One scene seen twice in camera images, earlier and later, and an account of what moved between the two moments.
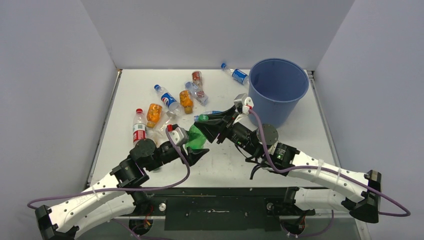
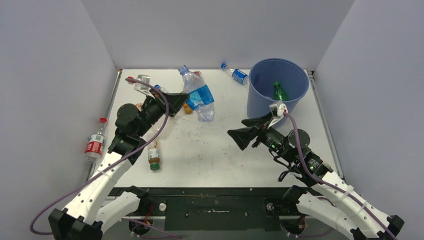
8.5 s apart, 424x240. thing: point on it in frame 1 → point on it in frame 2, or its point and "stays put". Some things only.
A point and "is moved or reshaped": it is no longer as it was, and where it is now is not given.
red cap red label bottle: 139,127 is moved or reshaped
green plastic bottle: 196,139 → 279,93
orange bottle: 153,113 is moved or reshaped
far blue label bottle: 237,74 stays put
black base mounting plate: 226,209 stays put
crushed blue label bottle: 205,115 is moved or reshaped
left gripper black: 193,154 → 175,101
